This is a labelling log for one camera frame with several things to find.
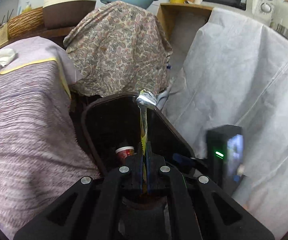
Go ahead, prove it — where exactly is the red paper cup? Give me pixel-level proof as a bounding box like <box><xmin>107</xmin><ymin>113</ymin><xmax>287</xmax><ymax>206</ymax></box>
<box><xmin>115</xmin><ymin>146</ymin><xmax>135</xmax><ymax>164</ymax></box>

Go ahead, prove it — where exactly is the yellow green snack wrapper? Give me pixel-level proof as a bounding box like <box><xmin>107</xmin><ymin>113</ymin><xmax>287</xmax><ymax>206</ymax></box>
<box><xmin>135</xmin><ymin>89</ymin><xmax>156</xmax><ymax>193</ymax></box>

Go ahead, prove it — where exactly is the black trash bin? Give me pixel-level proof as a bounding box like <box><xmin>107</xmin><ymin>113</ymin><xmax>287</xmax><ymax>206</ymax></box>
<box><xmin>81</xmin><ymin>93</ymin><xmax>194</xmax><ymax>176</ymax></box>

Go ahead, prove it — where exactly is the black device with screen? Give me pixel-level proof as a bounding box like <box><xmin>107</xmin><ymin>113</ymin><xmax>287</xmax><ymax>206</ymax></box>
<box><xmin>205</xmin><ymin>125</ymin><xmax>244</xmax><ymax>196</ymax></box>

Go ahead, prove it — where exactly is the purple striped tablecloth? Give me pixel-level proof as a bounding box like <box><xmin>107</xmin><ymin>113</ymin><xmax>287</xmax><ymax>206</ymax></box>
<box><xmin>0</xmin><ymin>37</ymin><xmax>100</xmax><ymax>239</ymax></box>

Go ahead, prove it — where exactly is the white fabric cover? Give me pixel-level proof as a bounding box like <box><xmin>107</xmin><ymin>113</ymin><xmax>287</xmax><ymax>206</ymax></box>
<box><xmin>162</xmin><ymin>8</ymin><xmax>288</xmax><ymax>239</ymax></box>

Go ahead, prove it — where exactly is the floral cloth cover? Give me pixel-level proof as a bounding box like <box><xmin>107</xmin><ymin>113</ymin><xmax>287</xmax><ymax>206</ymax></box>
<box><xmin>63</xmin><ymin>1</ymin><xmax>172</xmax><ymax>97</ymax></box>

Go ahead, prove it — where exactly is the wooden side cabinet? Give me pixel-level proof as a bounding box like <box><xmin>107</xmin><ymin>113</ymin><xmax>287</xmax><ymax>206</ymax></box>
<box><xmin>156</xmin><ymin>2</ymin><xmax>215</xmax><ymax>42</ymax></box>

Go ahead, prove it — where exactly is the chopstick holder box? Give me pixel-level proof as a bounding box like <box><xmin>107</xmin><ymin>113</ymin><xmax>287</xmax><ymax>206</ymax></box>
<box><xmin>0</xmin><ymin>9</ymin><xmax>13</xmax><ymax>46</ymax></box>

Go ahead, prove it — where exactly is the woven wicker basket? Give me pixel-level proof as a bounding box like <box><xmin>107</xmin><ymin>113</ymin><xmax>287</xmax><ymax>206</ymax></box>
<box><xmin>8</xmin><ymin>7</ymin><xmax>44</xmax><ymax>38</ymax></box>

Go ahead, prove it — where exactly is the brown white rice cooker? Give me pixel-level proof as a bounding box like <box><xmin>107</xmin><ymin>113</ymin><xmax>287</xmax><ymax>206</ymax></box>
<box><xmin>43</xmin><ymin>0</ymin><xmax>96</xmax><ymax>30</ymax></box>

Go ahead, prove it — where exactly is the yellow soap dispenser bottle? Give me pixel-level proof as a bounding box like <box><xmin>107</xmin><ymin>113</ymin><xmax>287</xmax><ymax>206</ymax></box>
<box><xmin>22</xmin><ymin>2</ymin><xmax>32</xmax><ymax>13</ymax></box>

